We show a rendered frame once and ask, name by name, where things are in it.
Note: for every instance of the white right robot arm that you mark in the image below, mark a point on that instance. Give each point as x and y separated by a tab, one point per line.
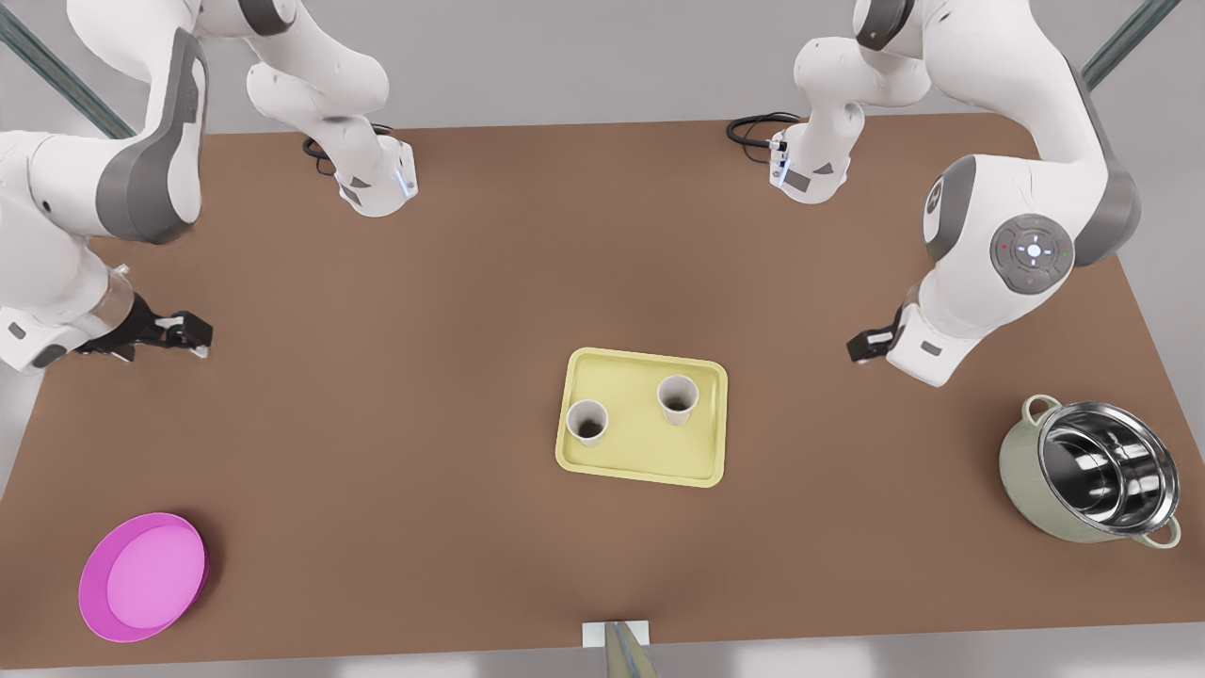
56	179

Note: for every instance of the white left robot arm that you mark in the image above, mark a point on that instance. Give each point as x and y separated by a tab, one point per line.
1017	188

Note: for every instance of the white post foot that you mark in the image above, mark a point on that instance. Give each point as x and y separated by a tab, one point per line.
593	636

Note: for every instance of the pink round plate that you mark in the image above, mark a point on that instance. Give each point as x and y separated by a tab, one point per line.
141	579

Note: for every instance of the pale yellow tray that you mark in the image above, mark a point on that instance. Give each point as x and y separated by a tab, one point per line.
640	461

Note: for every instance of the silver frame post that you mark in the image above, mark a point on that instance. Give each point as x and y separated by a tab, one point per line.
56	71
1125	42
626	654

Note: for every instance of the pale green steel pot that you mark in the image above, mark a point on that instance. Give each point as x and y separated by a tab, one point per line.
1021	471

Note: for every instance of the white IKEA cup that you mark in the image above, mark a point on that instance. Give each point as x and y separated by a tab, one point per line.
586	424
677	397

